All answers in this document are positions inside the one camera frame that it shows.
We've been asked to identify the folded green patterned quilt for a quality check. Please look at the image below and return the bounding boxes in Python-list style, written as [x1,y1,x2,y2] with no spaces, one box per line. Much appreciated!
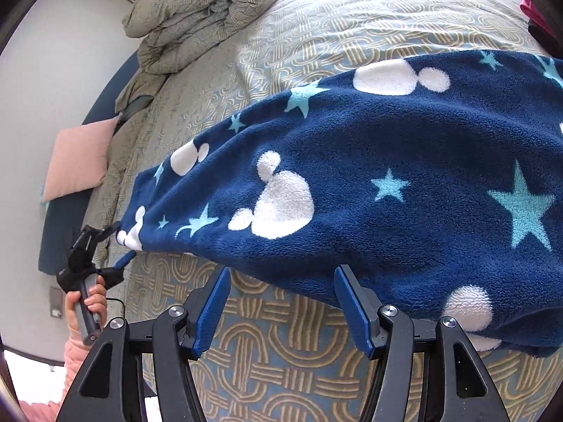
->
[123,0,286,76]

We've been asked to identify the person's left hand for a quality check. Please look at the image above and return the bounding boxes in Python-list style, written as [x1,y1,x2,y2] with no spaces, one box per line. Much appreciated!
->
[65,283,109,343]

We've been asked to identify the bed with patterned green sheet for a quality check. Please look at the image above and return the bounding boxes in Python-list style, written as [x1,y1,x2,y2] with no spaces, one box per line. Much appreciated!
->
[86,0,563,422]

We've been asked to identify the dark blue headboard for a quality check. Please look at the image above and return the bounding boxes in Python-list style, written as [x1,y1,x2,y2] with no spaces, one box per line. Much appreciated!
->
[37,53,138,274]

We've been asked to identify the person's pink clothing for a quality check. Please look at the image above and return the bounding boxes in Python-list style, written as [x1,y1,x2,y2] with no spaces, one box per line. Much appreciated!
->
[18,398,67,422]

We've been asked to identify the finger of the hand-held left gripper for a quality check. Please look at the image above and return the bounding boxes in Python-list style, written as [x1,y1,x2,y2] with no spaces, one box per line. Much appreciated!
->
[80,222,123,258]
[94,250,137,290]

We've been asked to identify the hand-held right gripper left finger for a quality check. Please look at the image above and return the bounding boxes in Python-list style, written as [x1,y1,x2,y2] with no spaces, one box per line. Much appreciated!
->
[55,265,232,422]

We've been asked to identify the blue fleece star-print pants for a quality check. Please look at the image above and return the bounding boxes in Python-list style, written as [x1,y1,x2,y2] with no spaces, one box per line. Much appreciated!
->
[115,50,563,358]

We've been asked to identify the folded magenta garment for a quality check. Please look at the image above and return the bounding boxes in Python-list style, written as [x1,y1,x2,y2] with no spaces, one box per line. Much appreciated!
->
[519,0,543,24]

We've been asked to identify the pink pillow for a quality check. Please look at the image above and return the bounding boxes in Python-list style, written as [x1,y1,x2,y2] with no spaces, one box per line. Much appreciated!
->
[42,116,120,203]

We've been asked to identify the person's left forearm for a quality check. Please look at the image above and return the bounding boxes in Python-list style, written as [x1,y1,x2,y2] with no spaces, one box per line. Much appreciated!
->
[62,334,95,409]

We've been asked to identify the thin black cable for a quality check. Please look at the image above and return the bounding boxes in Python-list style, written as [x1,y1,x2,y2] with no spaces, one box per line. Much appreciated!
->
[105,298,129,319]

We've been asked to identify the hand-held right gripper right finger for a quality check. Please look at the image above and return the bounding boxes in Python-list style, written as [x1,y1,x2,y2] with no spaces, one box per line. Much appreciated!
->
[333,265,502,422]

